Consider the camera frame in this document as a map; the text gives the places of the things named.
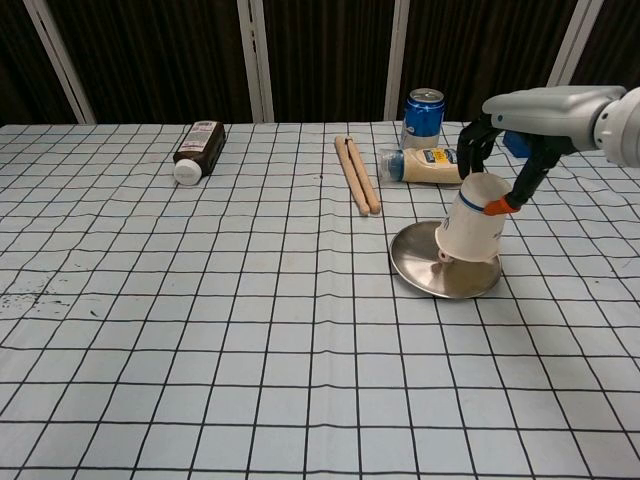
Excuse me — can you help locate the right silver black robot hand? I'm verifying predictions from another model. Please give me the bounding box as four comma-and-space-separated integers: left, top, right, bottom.
457, 85, 626, 216

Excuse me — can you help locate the white paper cup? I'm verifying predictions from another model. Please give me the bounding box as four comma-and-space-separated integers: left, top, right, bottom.
435, 172, 514, 264

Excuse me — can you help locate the silver metal plate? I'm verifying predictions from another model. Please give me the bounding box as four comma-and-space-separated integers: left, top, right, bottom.
390, 221, 503, 300

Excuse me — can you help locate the blue toy building block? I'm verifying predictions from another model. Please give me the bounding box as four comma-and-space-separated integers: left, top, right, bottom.
502, 130, 531, 160

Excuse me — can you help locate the blue soda can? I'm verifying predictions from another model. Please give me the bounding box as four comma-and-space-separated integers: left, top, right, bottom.
402, 88, 446, 150

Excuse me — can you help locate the mayonnaise squeeze bottle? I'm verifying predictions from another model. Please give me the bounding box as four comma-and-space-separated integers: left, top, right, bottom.
378, 146, 464, 187

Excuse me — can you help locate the brown bottle white cap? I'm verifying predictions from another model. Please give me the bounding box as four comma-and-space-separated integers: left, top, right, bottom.
172, 120, 226, 188

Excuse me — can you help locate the light blue checkered tablecloth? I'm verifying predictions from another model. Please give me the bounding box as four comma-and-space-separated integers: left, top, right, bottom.
0, 119, 640, 480

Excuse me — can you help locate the white metal frame post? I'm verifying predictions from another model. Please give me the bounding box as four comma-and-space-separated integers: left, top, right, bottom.
237, 0, 275, 123
22, 0, 96, 125
384, 0, 411, 121
547, 0, 593, 90

